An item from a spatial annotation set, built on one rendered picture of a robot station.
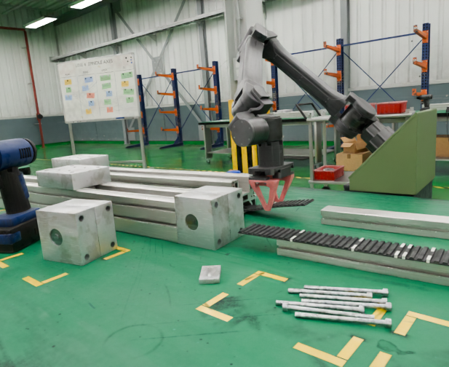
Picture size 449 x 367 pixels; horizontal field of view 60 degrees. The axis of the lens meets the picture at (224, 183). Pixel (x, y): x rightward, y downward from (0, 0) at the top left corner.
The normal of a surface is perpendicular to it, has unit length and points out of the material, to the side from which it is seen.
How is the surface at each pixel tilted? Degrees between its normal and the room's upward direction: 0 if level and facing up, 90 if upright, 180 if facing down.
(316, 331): 0
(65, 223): 90
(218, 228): 90
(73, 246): 90
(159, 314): 0
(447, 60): 90
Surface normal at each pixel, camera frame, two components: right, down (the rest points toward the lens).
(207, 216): -0.58, 0.20
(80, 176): 0.81, 0.06
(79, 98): -0.36, 0.21
